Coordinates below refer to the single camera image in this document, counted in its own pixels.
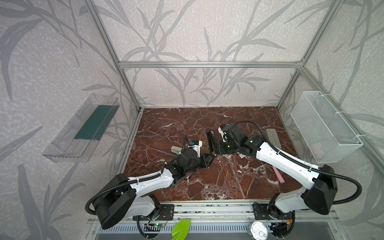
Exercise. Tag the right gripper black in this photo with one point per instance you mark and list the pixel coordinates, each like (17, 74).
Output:
(217, 144)

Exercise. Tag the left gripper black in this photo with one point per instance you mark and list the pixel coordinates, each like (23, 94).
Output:
(202, 160)

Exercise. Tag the black stapler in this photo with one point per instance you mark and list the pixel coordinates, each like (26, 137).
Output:
(215, 146)

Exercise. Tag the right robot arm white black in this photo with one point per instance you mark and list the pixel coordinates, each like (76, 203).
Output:
(319, 184)

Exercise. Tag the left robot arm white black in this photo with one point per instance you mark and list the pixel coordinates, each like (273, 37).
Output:
(125, 197)

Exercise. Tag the purple pink hand rake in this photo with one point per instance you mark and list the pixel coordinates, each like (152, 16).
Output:
(278, 175)

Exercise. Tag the green leaf sticker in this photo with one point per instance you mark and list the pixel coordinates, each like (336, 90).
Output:
(181, 230)

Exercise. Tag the pink item in basket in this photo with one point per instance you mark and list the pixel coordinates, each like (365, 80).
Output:
(317, 150)

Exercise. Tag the round silver can lid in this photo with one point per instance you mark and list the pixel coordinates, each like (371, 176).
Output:
(257, 231)

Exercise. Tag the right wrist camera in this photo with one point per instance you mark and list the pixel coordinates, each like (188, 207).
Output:
(222, 133)

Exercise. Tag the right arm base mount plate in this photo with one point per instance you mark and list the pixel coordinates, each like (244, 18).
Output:
(264, 211)

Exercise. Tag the white wire mesh basket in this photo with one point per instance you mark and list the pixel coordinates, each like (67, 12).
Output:
(320, 122)

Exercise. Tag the clear plastic wall tray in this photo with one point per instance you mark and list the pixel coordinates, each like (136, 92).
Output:
(79, 138)

